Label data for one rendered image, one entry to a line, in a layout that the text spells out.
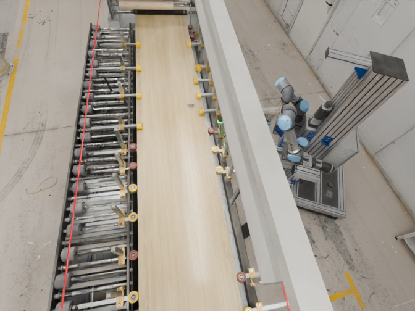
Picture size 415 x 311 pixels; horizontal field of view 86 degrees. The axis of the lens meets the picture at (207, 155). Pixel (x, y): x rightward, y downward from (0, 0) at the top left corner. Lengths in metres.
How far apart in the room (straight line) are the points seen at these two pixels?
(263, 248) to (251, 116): 0.38
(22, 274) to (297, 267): 3.18
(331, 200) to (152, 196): 2.40
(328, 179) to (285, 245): 3.10
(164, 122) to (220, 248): 1.47
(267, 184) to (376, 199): 3.69
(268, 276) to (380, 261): 3.33
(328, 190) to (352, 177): 0.73
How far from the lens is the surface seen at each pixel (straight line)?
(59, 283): 2.34
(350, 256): 3.69
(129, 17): 4.83
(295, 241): 0.59
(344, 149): 2.61
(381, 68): 2.10
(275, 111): 2.16
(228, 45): 0.95
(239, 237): 2.38
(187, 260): 2.09
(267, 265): 0.66
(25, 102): 4.72
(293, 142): 2.16
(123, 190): 2.37
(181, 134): 2.54
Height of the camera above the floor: 2.99
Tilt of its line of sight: 60 degrees down
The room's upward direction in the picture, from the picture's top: 11 degrees clockwise
